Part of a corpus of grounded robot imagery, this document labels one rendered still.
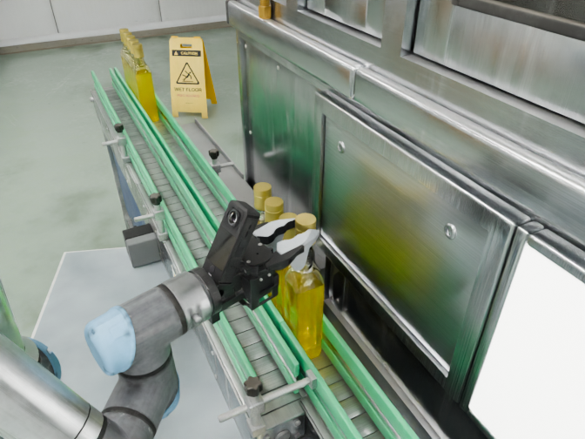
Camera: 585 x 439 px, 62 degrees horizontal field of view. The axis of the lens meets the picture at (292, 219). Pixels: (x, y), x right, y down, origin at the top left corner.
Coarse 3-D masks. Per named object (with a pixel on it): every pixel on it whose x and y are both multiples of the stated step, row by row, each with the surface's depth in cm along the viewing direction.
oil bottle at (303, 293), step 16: (288, 272) 84; (288, 288) 85; (304, 288) 82; (320, 288) 84; (288, 304) 88; (304, 304) 85; (320, 304) 87; (288, 320) 90; (304, 320) 87; (320, 320) 89; (304, 336) 89; (320, 336) 92; (320, 352) 95
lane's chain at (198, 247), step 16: (112, 96) 207; (128, 112) 192; (128, 128) 180; (144, 144) 170; (144, 160) 160; (160, 176) 152; (160, 192) 144; (176, 208) 137; (176, 224) 131; (192, 224) 131; (192, 240) 125; (240, 304) 107; (240, 320) 103; (240, 336) 99; (256, 336) 99; (256, 352) 96; (256, 368) 93; (272, 368) 93; (272, 384) 90; (288, 384) 90; (288, 400) 87
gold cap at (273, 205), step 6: (270, 198) 89; (276, 198) 89; (270, 204) 88; (276, 204) 88; (282, 204) 88; (270, 210) 88; (276, 210) 88; (282, 210) 89; (270, 216) 88; (276, 216) 88
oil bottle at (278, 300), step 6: (276, 270) 89; (282, 270) 87; (282, 276) 87; (282, 282) 88; (282, 288) 89; (282, 294) 90; (276, 300) 93; (282, 300) 91; (276, 306) 94; (282, 306) 92; (282, 312) 93
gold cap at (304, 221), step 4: (296, 216) 79; (300, 216) 78; (304, 216) 78; (308, 216) 78; (312, 216) 78; (296, 220) 78; (300, 220) 77; (304, 220) 77; (308, 220) 77; (312, 220) 77; (296, 224) 78; (300, 224) 77; (304, 224) 77; (308, 224) 77; (312, 224) 77; (296, 228) 78; (300, 228) 77; (304, 228) 77; (308, 228) 77; (312, 228) 77; (296, 232) 78; (300, 232) 78; (304, 232) 77
